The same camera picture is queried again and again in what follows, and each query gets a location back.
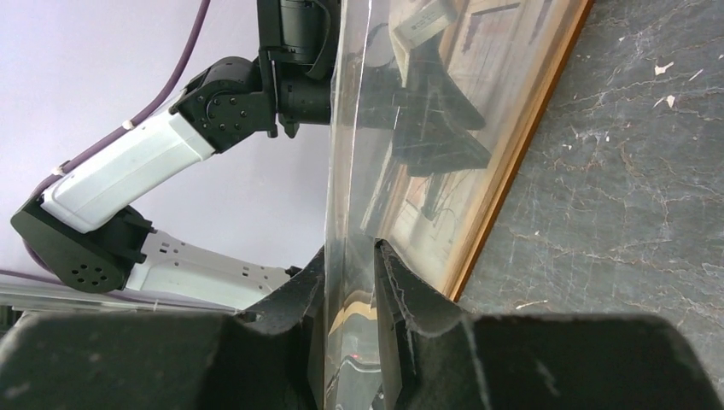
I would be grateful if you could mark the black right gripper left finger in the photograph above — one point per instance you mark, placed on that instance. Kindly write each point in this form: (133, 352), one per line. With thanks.
(269, 356)

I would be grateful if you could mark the clear glass pane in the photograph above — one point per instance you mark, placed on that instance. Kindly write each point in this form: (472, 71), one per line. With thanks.
(363, 82)

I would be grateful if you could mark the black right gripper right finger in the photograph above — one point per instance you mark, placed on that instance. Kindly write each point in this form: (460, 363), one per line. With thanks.
(435, 355)

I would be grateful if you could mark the plant photo print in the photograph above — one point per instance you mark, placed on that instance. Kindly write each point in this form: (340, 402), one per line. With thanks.
(474, 78)

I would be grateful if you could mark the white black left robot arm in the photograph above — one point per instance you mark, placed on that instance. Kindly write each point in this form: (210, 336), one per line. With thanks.
(79, 223)

